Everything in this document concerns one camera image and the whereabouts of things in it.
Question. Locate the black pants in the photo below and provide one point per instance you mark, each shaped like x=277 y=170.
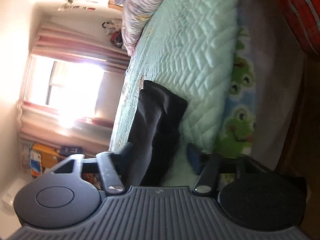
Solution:
x=157 y=120

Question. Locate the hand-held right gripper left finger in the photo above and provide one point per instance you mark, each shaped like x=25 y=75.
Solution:
x=117 y=165

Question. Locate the dark blue hanging bag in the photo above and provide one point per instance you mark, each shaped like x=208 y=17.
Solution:
x=71 y=150

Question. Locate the red striped rug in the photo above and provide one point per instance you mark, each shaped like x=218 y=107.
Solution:
x=297 y=12

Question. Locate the floral duvet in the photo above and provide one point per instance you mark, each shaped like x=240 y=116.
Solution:
x=140 y=12

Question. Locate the white air conditioner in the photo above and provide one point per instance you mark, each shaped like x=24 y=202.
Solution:
x=11 y=195

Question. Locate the window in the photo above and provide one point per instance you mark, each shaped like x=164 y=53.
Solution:
x=70 y=90

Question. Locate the green quilted bedspread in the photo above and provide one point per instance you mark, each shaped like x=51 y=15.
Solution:
x=195 y=42

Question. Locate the frog print bed sheet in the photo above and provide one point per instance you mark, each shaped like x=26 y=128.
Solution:
x=240 y=125

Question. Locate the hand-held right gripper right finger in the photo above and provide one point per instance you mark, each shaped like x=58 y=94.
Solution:
x=193 y=156

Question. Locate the wooden bookshelf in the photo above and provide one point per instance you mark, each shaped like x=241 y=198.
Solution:
x=42 y=157

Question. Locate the pile of bags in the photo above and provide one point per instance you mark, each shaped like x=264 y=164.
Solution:
x=113 y=33

